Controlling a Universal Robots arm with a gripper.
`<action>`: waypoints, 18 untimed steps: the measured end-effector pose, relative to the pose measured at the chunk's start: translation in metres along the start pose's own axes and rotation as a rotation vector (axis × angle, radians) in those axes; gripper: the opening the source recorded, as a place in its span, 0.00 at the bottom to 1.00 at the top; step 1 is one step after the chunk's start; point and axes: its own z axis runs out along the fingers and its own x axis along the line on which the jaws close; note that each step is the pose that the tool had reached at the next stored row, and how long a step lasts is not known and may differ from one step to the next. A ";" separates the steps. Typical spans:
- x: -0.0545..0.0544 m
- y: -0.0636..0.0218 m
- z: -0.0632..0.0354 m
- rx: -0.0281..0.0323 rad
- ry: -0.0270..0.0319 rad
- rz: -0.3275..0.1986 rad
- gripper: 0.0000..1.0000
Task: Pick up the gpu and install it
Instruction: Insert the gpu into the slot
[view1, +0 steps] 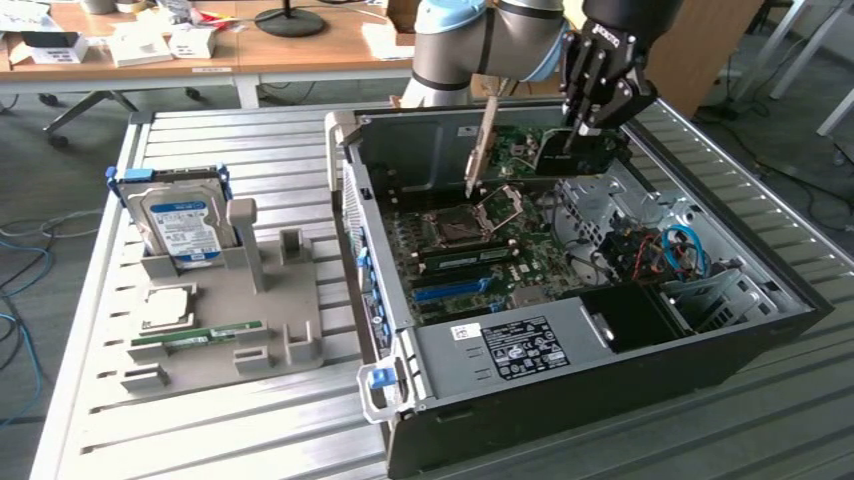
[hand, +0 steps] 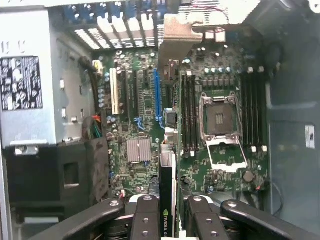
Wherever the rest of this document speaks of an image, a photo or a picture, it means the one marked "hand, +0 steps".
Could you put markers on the round coin battery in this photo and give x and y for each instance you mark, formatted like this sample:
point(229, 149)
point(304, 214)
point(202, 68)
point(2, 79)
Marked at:
point(248, 176)

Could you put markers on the black RAM slot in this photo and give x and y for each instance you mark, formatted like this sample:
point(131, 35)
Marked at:
point(261, 110)
point(189, 112)
point(194, 112)
point(184, 112)
point(250, 110)
point(256, 110)
point(244, 110)

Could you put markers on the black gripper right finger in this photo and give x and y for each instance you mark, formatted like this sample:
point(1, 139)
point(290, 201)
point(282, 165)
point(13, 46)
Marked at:
point(207, 225)

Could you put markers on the short black expansion slot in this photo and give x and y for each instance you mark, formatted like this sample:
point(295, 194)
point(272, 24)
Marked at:
point(145, 77)

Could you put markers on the white expansion slot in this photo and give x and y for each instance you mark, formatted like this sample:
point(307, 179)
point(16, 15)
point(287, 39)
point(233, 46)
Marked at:
point(114, 92)

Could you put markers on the metal socket cover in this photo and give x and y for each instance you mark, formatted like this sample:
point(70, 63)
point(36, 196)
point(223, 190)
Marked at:
point(226, 168)

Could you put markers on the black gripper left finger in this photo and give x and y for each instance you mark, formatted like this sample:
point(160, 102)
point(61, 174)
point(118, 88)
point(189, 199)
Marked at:
point(146, 222)

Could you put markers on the grey power supply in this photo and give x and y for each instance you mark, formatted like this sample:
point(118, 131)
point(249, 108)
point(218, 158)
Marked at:
point(25, 125)

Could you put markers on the blue expansion slot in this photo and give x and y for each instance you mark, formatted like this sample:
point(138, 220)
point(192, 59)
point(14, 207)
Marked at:
point(157, 95)

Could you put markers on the black plastic cover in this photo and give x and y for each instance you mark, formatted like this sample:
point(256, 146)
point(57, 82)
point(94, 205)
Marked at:
point(37, 175)

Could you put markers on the green motherboard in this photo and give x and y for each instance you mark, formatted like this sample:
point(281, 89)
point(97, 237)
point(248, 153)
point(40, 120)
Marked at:
point(147, 100)

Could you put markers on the CPU socket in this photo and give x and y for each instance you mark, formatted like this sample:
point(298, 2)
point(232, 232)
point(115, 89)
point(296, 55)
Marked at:
point(220, 117)

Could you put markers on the black open PC case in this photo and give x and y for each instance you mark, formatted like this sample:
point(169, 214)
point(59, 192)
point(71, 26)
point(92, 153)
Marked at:
point(287, 112)

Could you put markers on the silver chipset heatsink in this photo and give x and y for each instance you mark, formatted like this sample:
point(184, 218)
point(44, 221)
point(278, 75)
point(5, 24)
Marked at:
point(138, 151)

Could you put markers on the long black expansion slot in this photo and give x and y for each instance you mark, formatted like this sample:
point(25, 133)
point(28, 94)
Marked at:
point(137, 97)
point(125, 97)
point(168, 96)

